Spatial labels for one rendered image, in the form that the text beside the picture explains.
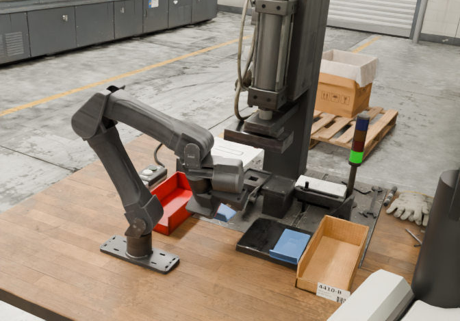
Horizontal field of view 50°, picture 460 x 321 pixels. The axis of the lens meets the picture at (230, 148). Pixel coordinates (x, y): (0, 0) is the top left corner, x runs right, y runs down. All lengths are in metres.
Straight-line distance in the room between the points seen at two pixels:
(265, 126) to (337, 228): 0.34
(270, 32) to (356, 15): 9.44
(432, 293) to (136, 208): 0.92
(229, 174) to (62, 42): 6.09
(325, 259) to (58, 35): 6.01
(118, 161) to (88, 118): 0.12
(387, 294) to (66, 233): 1.15
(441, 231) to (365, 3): 10.40
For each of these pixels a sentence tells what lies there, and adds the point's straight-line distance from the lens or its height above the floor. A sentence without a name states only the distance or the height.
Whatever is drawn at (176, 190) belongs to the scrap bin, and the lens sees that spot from 1.56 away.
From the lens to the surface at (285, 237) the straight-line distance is 1.34.
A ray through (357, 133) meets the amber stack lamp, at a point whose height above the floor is 1.14.
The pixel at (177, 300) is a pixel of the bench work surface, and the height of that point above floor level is 0.90.
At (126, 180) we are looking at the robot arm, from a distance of 1.16.
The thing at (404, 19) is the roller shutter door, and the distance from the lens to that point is 10.56.
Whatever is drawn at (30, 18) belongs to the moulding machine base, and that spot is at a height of 0.56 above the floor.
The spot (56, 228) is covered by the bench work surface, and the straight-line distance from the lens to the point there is 1.42.
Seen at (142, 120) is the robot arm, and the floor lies 1.27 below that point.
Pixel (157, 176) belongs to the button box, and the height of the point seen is 0.93.
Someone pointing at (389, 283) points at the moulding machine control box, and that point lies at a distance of 0.34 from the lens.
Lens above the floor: 1.65
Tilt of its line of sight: 23 degrees down
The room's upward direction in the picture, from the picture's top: 4 degrees clockwise
